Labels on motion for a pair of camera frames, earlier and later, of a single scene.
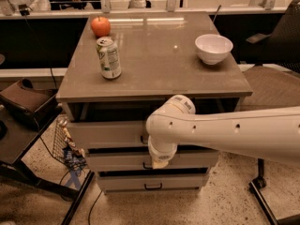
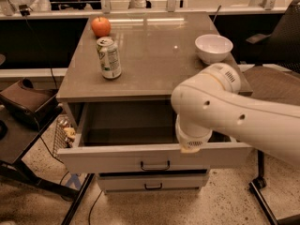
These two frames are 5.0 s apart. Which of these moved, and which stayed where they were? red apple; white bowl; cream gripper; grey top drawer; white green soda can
Moved: grey top drawer; cream gripper
Stayed: white green soda can; red apple; white bowl
